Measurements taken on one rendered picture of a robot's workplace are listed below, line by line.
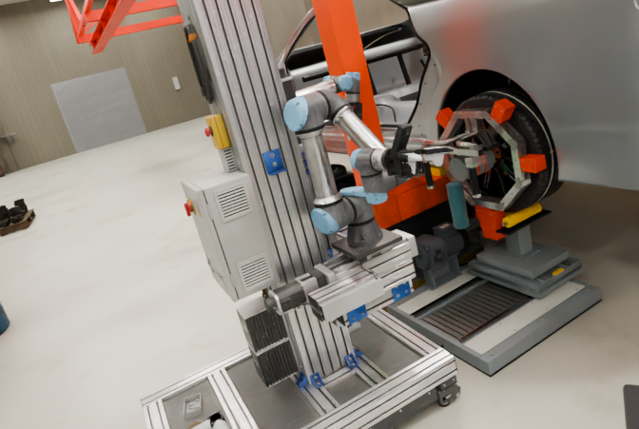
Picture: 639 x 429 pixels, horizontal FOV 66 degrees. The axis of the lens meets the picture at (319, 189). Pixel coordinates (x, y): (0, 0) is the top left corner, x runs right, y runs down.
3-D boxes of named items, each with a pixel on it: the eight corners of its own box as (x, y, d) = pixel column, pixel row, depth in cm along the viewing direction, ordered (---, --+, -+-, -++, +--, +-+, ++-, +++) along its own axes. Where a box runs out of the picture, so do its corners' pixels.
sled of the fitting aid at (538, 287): (583, 273, 276) (581, 257, 273) (539, 301, 261) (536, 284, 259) (511, 252, 320) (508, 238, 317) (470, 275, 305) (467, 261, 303)
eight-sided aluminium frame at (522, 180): (536, 212, 248) (521, 106, 234) (527, 217, 245) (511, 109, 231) (458, 197, 296) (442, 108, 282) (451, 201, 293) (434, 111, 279)
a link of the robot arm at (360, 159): (366, 167, 176) (361, 145, 174) (389, 168, 167) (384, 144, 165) (351, 175, 171) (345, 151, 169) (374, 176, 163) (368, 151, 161)
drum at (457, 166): (498, 170, 261) (494, 145, 257) (469, 184, 252) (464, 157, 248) (478, 168, 273) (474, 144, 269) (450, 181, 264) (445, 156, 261)
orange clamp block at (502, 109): (510, 120, 244) (516, 105, 238) (498, 125, 241) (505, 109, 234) (499, 112, 248) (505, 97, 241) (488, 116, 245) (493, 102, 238)
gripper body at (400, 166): (427, 173, 155) (398, 172, 164) (424, 146, 153) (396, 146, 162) (412, 178, 150) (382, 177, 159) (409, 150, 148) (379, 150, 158)
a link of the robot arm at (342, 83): (255, 102, 226) (350, 68, 237) (251, 102, 237) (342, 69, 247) (263, 126, 230) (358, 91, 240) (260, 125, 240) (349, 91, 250)
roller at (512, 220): (546, 210, 270) (544, 201, 269) (508, 230, 258) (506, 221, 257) (536, 208, 275) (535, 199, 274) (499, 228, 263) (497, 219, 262)
